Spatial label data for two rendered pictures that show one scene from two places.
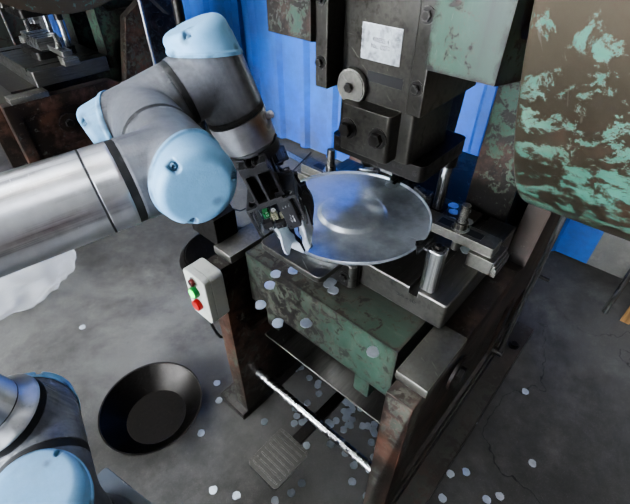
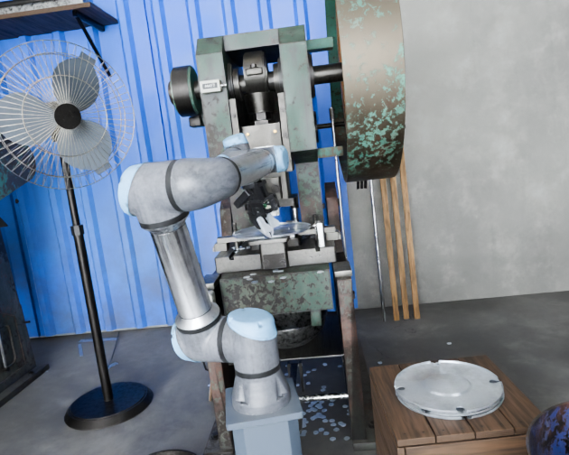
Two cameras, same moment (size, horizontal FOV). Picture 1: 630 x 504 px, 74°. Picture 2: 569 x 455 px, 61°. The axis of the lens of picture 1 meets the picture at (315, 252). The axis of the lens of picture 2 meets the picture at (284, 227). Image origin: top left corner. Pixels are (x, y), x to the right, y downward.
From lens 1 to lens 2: 1.26 m
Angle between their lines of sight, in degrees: 46
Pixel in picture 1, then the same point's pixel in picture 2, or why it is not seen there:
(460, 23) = (299, 134)
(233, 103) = not seen: hidden behind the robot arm
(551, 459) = not seen: hidden behind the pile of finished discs
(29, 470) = (239, 312)
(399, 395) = (342, 279)
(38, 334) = not seen: outside the picture
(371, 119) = (270, 181)
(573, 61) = (354, 109)
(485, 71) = (312, 145)
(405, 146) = (285, 190)
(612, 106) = (363, 116)
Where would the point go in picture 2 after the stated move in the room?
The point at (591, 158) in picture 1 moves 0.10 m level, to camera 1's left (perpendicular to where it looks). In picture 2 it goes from (363, 130) to (340, 132)
